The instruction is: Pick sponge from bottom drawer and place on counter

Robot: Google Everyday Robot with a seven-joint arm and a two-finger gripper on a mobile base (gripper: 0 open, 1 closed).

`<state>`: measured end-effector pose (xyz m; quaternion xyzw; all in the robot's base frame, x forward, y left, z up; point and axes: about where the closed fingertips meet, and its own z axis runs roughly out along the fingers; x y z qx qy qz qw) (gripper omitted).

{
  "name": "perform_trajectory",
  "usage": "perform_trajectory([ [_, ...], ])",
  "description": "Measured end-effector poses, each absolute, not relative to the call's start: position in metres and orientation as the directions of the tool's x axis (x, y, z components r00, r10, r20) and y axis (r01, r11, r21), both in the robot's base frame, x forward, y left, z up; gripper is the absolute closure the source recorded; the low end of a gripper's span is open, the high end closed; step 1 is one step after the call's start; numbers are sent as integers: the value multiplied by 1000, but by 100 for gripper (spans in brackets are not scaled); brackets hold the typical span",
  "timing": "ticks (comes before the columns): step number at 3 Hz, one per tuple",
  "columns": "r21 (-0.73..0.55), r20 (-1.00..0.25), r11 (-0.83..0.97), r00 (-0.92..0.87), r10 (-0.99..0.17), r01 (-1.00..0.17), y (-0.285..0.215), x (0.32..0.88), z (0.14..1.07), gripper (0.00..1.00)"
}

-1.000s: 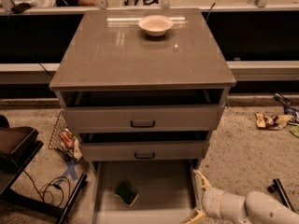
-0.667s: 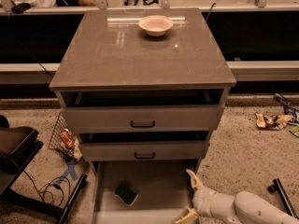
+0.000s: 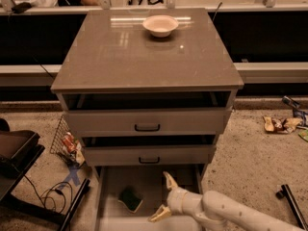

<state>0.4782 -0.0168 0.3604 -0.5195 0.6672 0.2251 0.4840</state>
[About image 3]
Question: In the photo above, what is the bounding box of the wire basket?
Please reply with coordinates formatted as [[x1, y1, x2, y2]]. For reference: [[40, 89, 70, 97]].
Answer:
[[50, 116, 85, 167]]

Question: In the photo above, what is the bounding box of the green yellow sponge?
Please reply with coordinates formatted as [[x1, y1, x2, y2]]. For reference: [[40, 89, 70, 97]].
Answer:
[[117, 186, 142, 213]]

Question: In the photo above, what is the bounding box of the brown snack wrapper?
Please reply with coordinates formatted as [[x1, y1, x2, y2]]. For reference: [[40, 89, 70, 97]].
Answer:
[[263, 116, 302, 134]]

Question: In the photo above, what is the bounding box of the orange snack packet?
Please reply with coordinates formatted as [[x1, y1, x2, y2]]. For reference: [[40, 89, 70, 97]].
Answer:
[[62, 132, 76, 153]]

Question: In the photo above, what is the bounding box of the bottom grey drawer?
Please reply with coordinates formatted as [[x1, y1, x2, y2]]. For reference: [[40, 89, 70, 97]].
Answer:
[[92, 165, 204, 231]]

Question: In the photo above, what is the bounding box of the middle grey drawer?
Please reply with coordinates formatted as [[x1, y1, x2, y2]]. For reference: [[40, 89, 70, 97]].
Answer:
[[84, 135, 216, 166]]

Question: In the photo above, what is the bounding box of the grey drawer cabinet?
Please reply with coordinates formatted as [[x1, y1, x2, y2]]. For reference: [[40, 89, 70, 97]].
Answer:
[[50, 8, 244, 231]]

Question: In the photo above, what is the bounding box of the top grey drawer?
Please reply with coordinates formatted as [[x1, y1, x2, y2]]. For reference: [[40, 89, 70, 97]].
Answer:
[[64, 106, 232, 137]]

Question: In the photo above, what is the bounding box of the black device on ledge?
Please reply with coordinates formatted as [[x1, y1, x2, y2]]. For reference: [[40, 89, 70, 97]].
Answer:
[[12, 2, 32, 14]]

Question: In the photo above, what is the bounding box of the green packet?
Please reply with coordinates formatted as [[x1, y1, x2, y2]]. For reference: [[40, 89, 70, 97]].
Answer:
[[298, 130, 308, 142]]

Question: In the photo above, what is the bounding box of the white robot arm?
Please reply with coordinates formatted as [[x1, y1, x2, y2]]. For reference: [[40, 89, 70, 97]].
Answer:
[[148, 171, 305, 231]]

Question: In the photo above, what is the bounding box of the black cable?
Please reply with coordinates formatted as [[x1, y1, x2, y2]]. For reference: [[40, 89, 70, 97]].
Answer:
[[23, 175, 74, 215]]

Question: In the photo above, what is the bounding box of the blue snack bag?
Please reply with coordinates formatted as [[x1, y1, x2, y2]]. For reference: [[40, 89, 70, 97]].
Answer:
[[282, 96, 308, 127]]

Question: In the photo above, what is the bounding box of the grey drawer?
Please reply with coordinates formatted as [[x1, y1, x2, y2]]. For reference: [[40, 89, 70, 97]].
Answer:
[[64, 106, 232, 137], [84, 135, 216, 166], [92, 165, 204, 231]]

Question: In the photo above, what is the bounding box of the black bar leg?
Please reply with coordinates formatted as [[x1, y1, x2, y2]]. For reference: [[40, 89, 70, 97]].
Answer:
[[275, 184, 308, 231]]

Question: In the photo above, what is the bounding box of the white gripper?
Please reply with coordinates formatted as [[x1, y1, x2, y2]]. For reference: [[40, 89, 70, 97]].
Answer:
[[148, 171, 203, 222]]

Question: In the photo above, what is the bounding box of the white bowl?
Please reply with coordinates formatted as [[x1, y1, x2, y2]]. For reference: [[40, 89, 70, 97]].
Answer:
[[142, 15, 179, 38]]

